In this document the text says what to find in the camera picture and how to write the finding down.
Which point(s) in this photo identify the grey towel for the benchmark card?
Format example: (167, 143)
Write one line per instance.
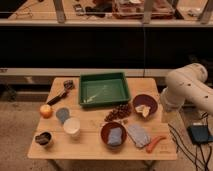
(139, 135)

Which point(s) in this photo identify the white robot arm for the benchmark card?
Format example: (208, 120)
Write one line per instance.
(187, 84)

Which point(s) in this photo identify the green plastic tray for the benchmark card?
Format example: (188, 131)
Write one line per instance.
(104, 89)

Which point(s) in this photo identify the bunch of dark grapes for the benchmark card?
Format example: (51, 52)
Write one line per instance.
(119, 112)

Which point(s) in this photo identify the wooden folding table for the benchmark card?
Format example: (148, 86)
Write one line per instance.
(89, 146)

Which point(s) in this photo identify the dark red bowl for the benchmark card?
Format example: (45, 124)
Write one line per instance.
(144, 99)

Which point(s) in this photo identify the pale food piece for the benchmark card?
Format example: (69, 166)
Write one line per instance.
(143, 110)

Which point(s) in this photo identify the brown bowl with sponge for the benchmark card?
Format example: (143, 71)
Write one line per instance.
(105, 132)

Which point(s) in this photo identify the blue sponge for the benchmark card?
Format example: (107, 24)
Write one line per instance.
(114, 137)

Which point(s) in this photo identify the white cup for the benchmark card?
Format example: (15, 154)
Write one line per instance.
(72, 126)

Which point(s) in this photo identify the orange apple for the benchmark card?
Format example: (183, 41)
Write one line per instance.
(46, 111)

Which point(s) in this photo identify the orange carrot toy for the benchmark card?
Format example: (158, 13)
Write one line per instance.
(150, 147)

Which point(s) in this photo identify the small dark filled cup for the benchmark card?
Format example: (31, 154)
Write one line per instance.
(44, 139)

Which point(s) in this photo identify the black power box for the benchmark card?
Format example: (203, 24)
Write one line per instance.
(199, 134)

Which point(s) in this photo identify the dark handled tool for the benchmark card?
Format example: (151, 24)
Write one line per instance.
(68, 86)

